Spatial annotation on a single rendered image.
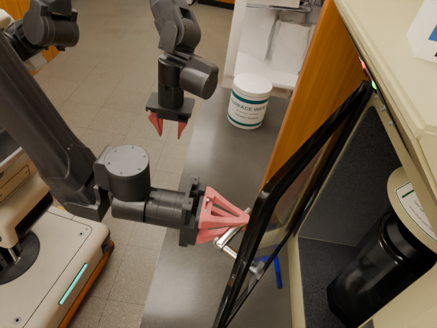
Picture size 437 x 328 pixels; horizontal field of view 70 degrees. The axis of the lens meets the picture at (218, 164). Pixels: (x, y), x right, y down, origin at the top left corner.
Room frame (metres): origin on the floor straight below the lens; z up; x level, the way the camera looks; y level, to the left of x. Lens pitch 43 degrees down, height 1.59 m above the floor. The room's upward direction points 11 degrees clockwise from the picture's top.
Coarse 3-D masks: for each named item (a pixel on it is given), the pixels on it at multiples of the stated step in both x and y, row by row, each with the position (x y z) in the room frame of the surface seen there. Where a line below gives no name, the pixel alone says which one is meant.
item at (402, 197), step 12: (396, 180) 0.31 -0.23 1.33; (408, 180) 0.29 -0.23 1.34; (396, 192) 0.29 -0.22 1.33; (408, 192) 0.28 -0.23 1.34; (396, 204) 0.27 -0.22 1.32; (408, 204) 0.26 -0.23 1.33; (420, 204) 0.26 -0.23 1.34; (408, 216) 0.25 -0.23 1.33; (420, 216) 0.25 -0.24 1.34; (408, 228) 0.24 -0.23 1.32; (420, 228) 0.24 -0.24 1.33; (420, 240) 0.23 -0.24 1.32; (432, 240) 0.22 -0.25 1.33
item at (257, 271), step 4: (252, 264) 0.22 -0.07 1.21; (260, 264) 0.22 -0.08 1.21; (264, 264) 0.22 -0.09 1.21; (252, 268) 0.22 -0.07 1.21; (256, 268) 0.22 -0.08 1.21; (260, 268) 0.22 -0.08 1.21; (252, 272) 0.21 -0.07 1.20; (256, 272) 0.21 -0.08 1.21; (260, 272) 0.21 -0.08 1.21; (252, 276) 0.22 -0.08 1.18; (256, 276) 0.21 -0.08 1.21; (260, 276) 0.21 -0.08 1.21; (252, 280) 0.21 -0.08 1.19; (256, 280) 0.22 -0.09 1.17; (252, 284) 0.21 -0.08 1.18; (248, 288) 0.21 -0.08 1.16; (248, 292) 0.21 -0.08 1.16
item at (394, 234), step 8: (392, 216) 0.32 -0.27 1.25; (392, 224) 0.30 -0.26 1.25; (400, 224) 0.30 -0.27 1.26; (392, 232) 0.29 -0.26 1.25; (400, 232) 0.29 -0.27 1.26; (408, 232) 0.29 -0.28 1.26; (392, 240) 0.28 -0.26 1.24; (400, 240) 0.28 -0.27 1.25; (408, 240) 0.27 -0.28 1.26; (416, 240) 0.28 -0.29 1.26; (400, 248) 0.27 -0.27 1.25; (408, 248) 0.26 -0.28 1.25; (416, 248) 0.26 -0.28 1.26; (424, 248) 0.27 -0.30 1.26; (408, 256) 0.26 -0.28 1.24; (416, 256) 0.25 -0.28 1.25; (424, 256) 0.25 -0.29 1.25; (432, 256) 0.25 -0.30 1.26; (424, 264) 0.25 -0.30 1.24; (432, 264) 0.25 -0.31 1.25
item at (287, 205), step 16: (352, 96) 0.39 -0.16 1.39; (336, 112) 0.34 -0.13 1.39; (320, 128) 0.30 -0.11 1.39; (304, 144) 0.26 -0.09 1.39; (288, 160) 0.23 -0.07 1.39; (320, 160) 0.36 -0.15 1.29; (272, 176) 0.21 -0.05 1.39; (304, 176) 0.31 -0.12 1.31; (288, 192) 0.26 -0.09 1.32; (304, 192) 0.36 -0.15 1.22; (256, 208) 0.19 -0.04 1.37; (288, 208) 0.30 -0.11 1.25; (272, 224) 0.25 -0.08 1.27; (288, 224) 0.36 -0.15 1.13; (272, 240) 0.29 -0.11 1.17; (240, 256) 0.18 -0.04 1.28; (256, 256) 0.24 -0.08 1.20; (224, 304) 0.18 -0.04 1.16
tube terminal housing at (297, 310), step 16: (384, 112) 0.38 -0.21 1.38; (400, 144) 0.31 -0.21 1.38; (336, 160) 0.43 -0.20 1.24; (400, 160) 0.29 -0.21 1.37; (416, 176) 0.26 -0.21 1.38; (320, 192) 0.43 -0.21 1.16; (416, 192) 0.24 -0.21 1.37; (432, 208) 0.21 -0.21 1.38; (432, 224) 0.20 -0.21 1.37; (288, 240) 0.45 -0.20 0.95; (288, 256) 0.41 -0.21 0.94; (432, 272) 0.16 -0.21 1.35; (416, 288) 0.16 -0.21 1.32; (432, 288) 0.15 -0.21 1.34; (400, 304) 0.16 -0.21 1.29; (416, 304) 0.15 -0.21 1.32; (432, 304) 0.14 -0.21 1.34; (368, 320) 0.17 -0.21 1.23; (384, 320) 0.16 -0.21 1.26; (400, 320) 0.15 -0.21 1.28; (416, 320) 0.14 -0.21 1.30; (432, 320) 0.14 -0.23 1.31
